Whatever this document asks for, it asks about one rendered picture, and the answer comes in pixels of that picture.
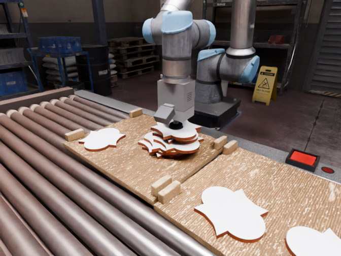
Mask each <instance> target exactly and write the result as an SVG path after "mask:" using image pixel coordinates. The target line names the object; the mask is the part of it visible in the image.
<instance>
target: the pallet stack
mask: <svg viewBox="0 0 341 256"><path fill-rule="evenodd" d="M107 41H108V42H110V44H108V48H109V53H110V54H113V55H114V57H113V58H112V59H114V60H115V61H116V62H115V63H114V64H115V65H116V67H114V68H113V69H112V70H115V71H117V73H115V74H116V75H117V77H118V76H121V79H125V78H130V77H134V76H138V75H142V74H145V73H149V72H152V71H154V66H153V62H156V61H159V55H154V50H155V49H156V48H155V44H150V43H145V39H144V38H143V37H127V38H115V39H107ZM135 41H136V43H134V42H135ZM147 46H150V49H147ZM147 51H148V53H149V54H145V52H147ZM152 57H153V59H148V58H152ZM146 63H147V64H148V65H145V64H146ZM147 68H149V71H147V72H143V73H142V71H143V70H146V69H147ZM131 73H135V75H131V76H128V75H127V74H131Z"/></svg>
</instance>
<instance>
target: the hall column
mask: <svg viewBox="0 0 341 256"><path fill-rule="evenodd" d="M91 1H92V9H93V17H94V25H95V33H96V41H97V44H104V45H107V51H108V41H107V32H106V22H105V13H104V5H103V0H91ZM108 60H109V51H108ZM109 70H110V80H111V88H114V87H117V86H119V85H117V84H116V83H115V84H112V78H111V69H110V62H109Z"/></svg>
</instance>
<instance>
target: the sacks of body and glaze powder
mask: <svg viewBox="0 0 341 256"><path fill-rule="evenodd" d="M113 57H114V55H113V54H110V53H109V62H110V69H111V78H112V82H115V81H117V75H116V74H115V73H117V71H115V70H112V69H113V68H114V67H116V65H115V64H114V63H115V62H116V61H115V60H114V59H112V58H113ZM42 60H43V61H44V62H46V63H44V64H43V66H44V67H46V68H49V69H48V70H47V71H46V73H47V74H49V75H48V76H47V77H46V78H47V82H48V86H50V87H52V86H54V83H58V82H62V80H61V75H60V70H59V65H58V60H57V58H50V57H44V58H43V59H42ZM60 60H61V65H62V70H63V75H64V80H65V81H66V78H65V73H64V68H63V62H62V58H60ZM64 60H65V65H66V70H67V76H68V79H69V80H71V81H77V82H79V80H78V79H79V77H78V71H77V65H76V59H75V56H71V57H65V58H64Z"/></svg>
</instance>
